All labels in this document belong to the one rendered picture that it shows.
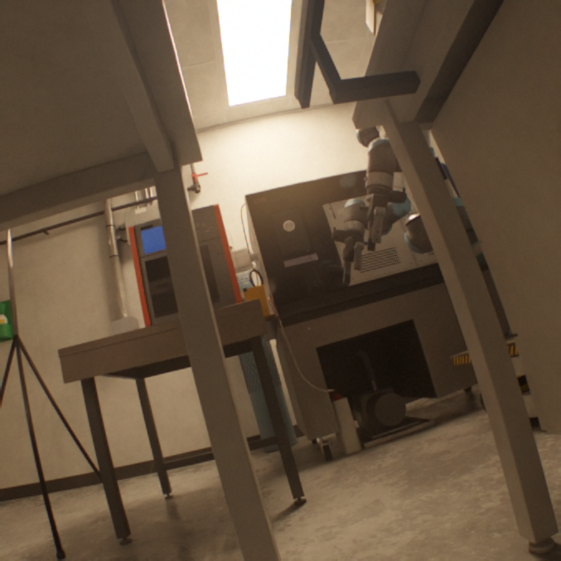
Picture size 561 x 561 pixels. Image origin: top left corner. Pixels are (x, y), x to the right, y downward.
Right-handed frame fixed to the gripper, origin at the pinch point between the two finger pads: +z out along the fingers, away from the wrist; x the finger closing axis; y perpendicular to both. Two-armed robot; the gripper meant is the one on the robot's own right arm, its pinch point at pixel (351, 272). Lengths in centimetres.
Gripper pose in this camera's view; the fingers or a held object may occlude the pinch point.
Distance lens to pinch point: 163.3
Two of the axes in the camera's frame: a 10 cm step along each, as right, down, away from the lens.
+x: -1.8, 4.0, 9.0
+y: 9.8, 1.8, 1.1
